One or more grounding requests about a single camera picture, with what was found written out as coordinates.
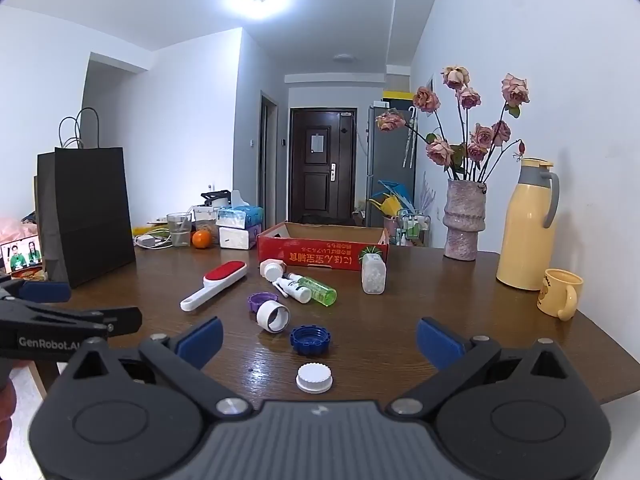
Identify purple lid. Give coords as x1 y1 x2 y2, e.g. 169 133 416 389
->
247 292 280 314

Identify metal rolling cart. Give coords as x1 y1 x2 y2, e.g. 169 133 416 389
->
397 212 432 247

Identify green transparent bottle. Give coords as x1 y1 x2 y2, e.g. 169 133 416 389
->
299 275 337 307

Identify red cardboard box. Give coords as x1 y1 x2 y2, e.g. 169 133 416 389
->
257 221 390 272

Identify blue yellow plastic hangers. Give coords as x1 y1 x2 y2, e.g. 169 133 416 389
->
369 179 416 221

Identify white spray bottle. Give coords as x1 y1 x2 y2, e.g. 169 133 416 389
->
272 272 312 304

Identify grey refrigerator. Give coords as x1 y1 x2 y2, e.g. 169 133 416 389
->
366 104 417 229

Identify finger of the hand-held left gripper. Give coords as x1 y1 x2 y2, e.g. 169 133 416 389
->
0 303 143 337
0 276 72 304

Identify pink cloth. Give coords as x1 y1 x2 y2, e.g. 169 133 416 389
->
0 217 39 242

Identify folded white umbrella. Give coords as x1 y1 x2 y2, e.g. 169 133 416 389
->
402 107 417 169

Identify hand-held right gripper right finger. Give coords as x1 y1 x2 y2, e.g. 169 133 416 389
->
387 317 578 418

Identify black folded frame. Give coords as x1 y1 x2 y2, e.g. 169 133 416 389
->
201 184 232 209

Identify bunch of dried pink roses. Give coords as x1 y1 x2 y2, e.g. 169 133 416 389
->
375 64 531 184

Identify black paper bag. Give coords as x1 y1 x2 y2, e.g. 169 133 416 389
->
34 107 137 289

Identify pink ceramic vase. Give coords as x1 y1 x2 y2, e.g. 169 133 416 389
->
442 178 487 262

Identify yellow thermos jug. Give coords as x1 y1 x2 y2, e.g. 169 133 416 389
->
495 157 560 291

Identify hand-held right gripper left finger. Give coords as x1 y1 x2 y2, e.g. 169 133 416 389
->
62 316 253 420

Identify white tape roll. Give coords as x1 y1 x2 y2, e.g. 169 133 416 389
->
256 300 291 334

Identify clear plastic jar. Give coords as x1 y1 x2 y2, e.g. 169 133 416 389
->
360 253 387 295

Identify red white lint brush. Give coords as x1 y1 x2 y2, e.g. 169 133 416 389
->
180 260 249 313

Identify phone with video screen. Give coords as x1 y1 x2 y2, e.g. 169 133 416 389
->
0 234 44 277

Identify blue lid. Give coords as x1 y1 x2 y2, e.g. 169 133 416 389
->
289 324 334 357

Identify purple tissue pack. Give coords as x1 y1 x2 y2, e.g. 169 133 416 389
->
218 226 261 251

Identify white ridged lid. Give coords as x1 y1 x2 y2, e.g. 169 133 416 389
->
295 361 334 394

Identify blue tissue pack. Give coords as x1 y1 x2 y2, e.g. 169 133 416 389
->
215 189 265 230

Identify purple feather decoration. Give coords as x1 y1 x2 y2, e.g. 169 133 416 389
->
419 172 442 217

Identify clear plastic container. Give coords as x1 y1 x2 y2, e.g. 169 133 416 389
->
192 204 220 237

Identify glass cup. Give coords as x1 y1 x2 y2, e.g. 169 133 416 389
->
166 212 194 249

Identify yellow mug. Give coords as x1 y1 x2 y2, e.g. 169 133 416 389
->
537 268 585 322

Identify dark brown door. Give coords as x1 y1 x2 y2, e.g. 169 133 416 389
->
289 107 359 226

